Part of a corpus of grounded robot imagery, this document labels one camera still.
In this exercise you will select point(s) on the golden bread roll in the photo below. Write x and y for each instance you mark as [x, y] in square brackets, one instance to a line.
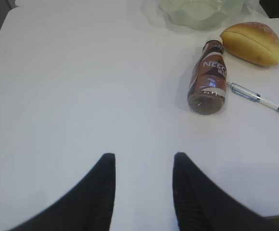
[254, 42]

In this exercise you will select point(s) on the brown Nescafe coffee bottle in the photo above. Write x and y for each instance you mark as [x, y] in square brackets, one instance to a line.
[207, 89]

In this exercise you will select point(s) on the green glass ruffled plate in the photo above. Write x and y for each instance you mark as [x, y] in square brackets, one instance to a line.
[195, 15]

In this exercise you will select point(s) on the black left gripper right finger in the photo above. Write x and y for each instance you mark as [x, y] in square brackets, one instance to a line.
[200, 205]

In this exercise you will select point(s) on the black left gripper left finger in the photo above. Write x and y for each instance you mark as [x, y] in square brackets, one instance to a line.
[86, 207]

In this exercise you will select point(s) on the white pen grey grip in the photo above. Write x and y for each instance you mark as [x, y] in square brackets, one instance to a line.
[253, 96]

